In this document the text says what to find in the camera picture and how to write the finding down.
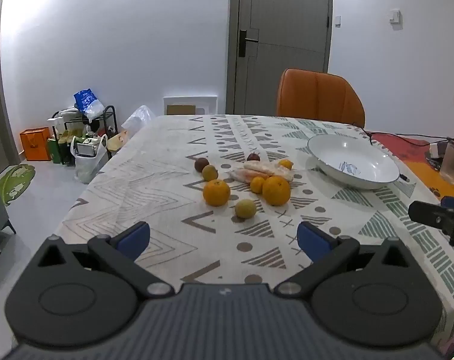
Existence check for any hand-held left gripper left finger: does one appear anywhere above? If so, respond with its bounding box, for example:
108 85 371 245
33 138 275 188
35 220 176 301

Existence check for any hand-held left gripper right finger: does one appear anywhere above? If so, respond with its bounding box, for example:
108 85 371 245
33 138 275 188
274 220 418 301

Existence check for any large orange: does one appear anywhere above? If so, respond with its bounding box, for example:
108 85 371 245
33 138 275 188
202 179 231 207
262 175 291 207

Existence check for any peeled pomelo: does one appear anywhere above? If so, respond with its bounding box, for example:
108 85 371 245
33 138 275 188
229 160 293 184

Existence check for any white plate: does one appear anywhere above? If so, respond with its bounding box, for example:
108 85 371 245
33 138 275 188
307 134 401 191

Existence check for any frosted plastic cup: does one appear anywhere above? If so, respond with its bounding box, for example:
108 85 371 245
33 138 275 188
439 140 454 185

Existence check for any red and orange mat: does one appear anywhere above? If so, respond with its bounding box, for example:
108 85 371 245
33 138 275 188
373 133 454 203

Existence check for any beige paper bag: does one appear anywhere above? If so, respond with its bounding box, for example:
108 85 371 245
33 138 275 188
106 130 129 152

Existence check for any green bag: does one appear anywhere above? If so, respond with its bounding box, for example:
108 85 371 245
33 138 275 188
47 137 62 164

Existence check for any clear plastic bag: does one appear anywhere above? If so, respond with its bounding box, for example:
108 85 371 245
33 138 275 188
121 105 156 133

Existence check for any black rack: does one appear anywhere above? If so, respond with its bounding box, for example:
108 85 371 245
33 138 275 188
51 106 119 166

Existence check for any green rug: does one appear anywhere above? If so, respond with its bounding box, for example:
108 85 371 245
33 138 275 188
0 163 36 207

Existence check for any orange box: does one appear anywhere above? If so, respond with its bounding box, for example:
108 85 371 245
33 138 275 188
20 127 52 162

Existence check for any orange chair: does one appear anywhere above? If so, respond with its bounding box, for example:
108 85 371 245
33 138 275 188
276 68 366 128

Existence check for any blue and white bag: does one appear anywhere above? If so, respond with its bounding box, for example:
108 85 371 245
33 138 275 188
74 89 104 122

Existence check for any grey plain door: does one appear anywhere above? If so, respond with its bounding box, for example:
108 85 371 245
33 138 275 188
0 0 20 166

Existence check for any grey panelled door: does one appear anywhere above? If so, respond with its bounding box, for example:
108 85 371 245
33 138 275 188
227 0 334 115

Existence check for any black cable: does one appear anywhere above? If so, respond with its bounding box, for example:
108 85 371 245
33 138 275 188
356 125 452 182

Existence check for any black door handle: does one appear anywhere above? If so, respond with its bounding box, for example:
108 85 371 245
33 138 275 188
239 29 259 58

